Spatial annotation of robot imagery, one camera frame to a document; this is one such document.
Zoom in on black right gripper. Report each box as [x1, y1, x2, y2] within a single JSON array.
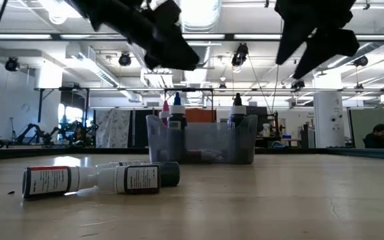
[[274, 0, 361, 80]]

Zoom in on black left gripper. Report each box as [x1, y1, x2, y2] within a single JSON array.
[[64, 0, 201, 72]]

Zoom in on black-tipped food coloring bottle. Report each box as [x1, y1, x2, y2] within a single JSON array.
[[228, 92, 248, 157]]

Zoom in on translucent plastic bin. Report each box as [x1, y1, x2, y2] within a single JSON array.
[[145, 114, 259, 165]]

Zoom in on pink-tipped food coloring bottle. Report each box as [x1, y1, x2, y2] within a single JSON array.
[[159, 99, 171, 128]]

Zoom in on blue-tipped food coloring bottle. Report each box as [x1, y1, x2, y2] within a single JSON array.
[[167, 91, 189, 163]]

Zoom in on white-labelled coloring bottle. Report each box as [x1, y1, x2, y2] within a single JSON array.
[[95, 159, 148, 168]]

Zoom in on dark green food coloring bottle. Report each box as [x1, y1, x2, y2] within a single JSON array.
[[160, 161, 181, 188]]

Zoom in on dark labelled food coloring bottle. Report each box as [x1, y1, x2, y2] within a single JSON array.
[[97, 164, 161, 195]]

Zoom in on red-banded labelled coloring bottle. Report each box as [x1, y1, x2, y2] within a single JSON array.
[[21, 165, 99, 200]]

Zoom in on orange panel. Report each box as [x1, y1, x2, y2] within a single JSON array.
[[185, 108, 217, 123]]

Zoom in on white round column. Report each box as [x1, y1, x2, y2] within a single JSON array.
[[313, 91, 346, 149]]

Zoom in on patterned white curtain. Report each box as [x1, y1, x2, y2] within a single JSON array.
[[95, 109, 132, 149]]

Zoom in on green partition panel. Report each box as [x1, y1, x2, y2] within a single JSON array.
[[347, 107, 384, 150]]

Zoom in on person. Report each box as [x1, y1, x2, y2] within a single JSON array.
[[362, 123, 384, 150]]

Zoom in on black ceiling-hung camera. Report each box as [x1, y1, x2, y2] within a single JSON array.
[[290, 79, 306, 91], [353, 55, 369, 68], [118, 53, 133, 67], [230, 42, 250, 67], [5, 56, 21, 73]]

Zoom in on silver ventilation duct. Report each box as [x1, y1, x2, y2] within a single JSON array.
[[178, 0, 223, 91]]

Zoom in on thin hanging cable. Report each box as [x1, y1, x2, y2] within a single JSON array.
[[270, 65, 279, 115]]

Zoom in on black background frame stand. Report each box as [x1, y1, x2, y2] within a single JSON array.
[[34, 87, 91, 147]]

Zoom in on overhead frame beam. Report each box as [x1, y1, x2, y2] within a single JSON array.
[[0, 32, 384, 43]]

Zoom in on black table edge rail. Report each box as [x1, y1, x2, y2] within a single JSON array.
[[0, 145, 384, 161]]

